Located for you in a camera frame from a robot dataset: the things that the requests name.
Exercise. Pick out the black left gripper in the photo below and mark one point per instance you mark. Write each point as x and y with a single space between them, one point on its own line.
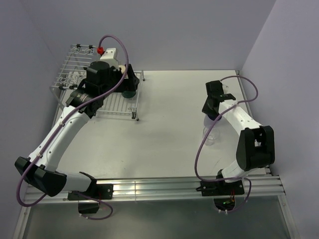
130 83

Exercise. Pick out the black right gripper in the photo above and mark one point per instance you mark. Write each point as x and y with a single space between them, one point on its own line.
206 110

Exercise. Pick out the dark green patterned mug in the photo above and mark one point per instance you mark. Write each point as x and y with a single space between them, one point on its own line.
128 94

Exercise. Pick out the purple plastic cup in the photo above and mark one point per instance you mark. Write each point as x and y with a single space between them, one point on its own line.
208 121

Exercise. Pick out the cream steel cup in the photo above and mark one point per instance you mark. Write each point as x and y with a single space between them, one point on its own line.
122 69

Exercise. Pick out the clear glass cup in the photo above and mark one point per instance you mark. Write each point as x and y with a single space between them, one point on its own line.
213 135

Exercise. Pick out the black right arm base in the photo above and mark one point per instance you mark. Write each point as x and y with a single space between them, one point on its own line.
228 190

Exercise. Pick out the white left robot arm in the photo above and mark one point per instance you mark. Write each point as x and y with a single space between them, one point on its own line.
39 169

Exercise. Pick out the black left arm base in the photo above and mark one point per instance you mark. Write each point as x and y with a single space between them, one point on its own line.
89 193

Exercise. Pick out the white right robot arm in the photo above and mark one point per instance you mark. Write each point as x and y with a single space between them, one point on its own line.
256 145

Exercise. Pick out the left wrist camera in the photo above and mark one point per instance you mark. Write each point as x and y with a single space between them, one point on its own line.
110 56

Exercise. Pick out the white wire dish rack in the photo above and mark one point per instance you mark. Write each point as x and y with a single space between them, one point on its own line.
82 77

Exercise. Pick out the aluminium mounting rail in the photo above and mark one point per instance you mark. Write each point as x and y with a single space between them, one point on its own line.
165 208

